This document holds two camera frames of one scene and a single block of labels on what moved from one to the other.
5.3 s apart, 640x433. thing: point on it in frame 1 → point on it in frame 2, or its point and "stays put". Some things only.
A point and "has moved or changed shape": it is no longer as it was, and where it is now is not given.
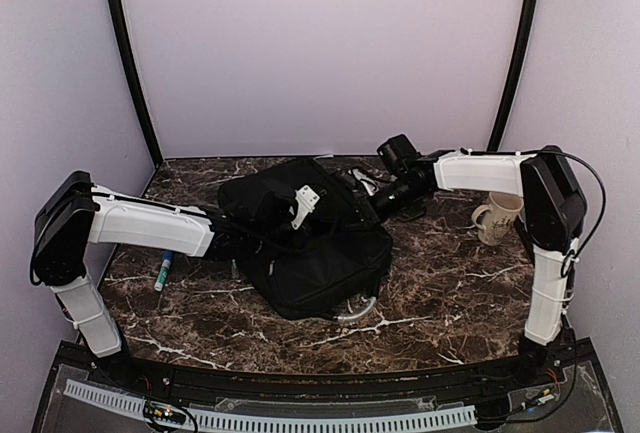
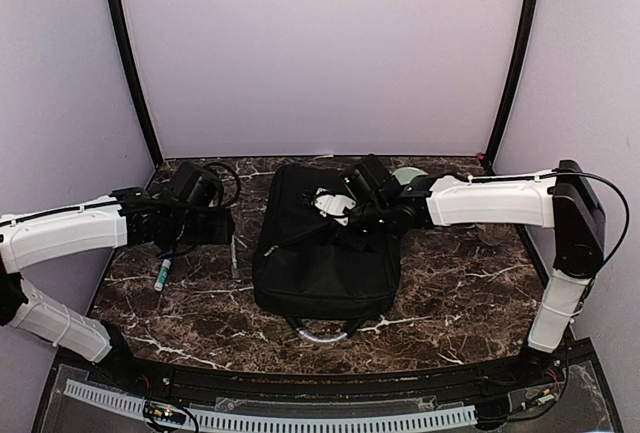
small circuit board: (157, 410) stays put
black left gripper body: (273, 239) → (192, 230)
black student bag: (337, 260) has moved or changed shape
